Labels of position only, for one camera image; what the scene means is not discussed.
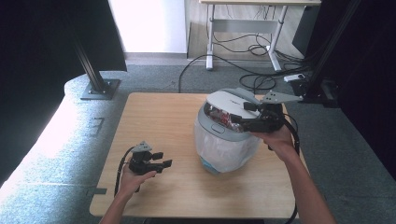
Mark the coiled black floor cable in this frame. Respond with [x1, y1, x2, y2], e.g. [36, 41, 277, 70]
[238, 73, 277, 93]

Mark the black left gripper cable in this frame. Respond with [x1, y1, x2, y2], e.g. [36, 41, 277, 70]
[113, 146, 136, 198]

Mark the silver red snack packet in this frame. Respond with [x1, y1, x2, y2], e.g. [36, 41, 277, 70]
[206, 104, 248, 133]

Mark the clear plastic trash bag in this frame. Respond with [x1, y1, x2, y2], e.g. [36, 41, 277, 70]
[193, 117, 263, 175]

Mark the black flat panel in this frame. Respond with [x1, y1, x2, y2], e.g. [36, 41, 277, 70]
[291, 5, 322, 58]

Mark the white power strip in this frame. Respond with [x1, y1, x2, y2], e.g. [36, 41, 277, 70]
[283, 73, 306, 84]

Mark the white framed desk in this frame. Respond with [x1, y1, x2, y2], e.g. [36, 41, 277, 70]
[199, 0, 322, 73]

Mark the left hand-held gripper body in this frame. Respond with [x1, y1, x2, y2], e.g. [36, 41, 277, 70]
[128, 141, 159, 176]

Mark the dark curtain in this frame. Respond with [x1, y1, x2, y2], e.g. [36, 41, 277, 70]
[0, 0, 129, 190]
[320, 0, 396, 176]

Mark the long black floor cable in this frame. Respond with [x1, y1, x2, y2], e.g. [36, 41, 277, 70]
[177, 53, 300, 93]

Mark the person's right hand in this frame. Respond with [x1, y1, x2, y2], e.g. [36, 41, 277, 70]
[251, 124, 297, 163]

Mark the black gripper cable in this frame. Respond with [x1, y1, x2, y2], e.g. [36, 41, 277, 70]
[281, 113, 302, 224]
[113, 146, 136, 198]

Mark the black metal stand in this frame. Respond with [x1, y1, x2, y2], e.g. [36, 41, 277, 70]
[72, 36, 121, 101]
[291, 0, 363, 108]

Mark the black cable bundle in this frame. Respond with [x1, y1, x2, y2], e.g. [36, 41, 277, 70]
[213, 31, 307, 71]

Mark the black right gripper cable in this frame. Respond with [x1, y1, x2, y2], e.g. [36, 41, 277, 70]
[281, 113, 302, 224]

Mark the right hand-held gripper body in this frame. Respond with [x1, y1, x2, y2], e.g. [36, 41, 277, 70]
[247, 90, 304, 133]

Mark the grey floor outlet cover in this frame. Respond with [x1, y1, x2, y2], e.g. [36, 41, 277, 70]
[88, 117, 106, 138]

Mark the person's left hand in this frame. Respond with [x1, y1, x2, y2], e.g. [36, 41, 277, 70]
[118, 161, 158, 198]

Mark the grey white lidded trash can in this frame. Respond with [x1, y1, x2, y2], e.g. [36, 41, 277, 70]
[193, 87, 265, 175]

